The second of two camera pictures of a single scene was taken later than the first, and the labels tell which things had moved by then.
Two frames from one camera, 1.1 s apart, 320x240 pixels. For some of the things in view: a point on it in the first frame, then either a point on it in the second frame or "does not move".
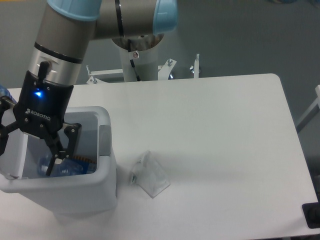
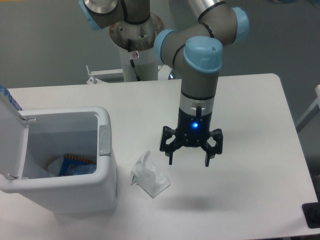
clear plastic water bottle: x=68 y=167 → x=80 y=169
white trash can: x=89 y=193 does not move
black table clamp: x=311 y=212 does not move
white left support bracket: x=93 y=80 does not move
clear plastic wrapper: x=148 y=175 does not move
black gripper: x=40 y=110 → x=194 y=129
